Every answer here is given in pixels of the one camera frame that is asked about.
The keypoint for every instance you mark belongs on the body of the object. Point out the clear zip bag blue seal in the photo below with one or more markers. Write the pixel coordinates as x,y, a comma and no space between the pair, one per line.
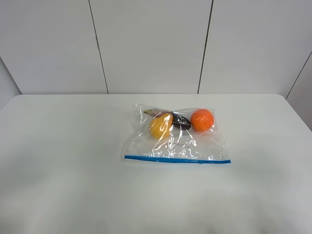
182,146

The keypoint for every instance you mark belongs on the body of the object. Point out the yellow toy pear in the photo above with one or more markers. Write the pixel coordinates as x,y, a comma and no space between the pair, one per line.
160,126

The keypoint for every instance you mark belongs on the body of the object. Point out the dark purple toy eggplant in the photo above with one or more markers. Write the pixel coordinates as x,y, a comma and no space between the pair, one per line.
178,121

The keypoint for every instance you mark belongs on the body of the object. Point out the orange toy orange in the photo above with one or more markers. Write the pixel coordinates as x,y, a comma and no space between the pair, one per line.
202,120

